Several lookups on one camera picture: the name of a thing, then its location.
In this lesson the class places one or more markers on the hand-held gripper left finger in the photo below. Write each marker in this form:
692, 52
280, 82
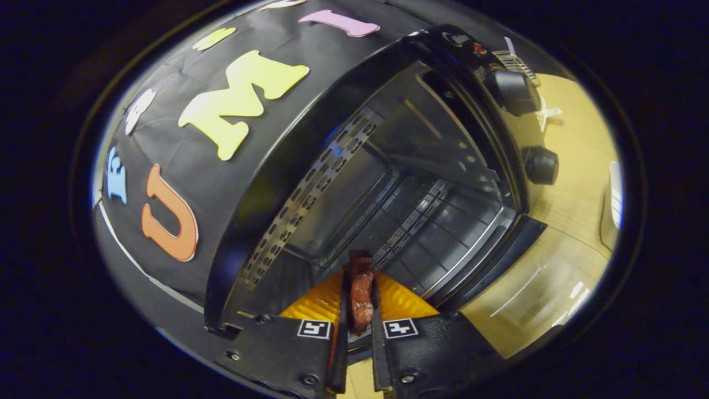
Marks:
277, 349

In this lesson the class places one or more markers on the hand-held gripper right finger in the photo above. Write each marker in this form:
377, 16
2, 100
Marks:
437, 349

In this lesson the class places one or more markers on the brown meat slice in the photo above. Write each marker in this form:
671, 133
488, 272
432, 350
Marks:
361, 296

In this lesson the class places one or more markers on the black toaster oven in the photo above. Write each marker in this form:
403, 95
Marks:
266, 183

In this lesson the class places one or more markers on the white rectangular dish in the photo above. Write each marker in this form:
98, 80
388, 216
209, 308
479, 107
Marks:
615, 194

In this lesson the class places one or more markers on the white divided dish with beans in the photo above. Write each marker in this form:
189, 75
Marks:
547, 113

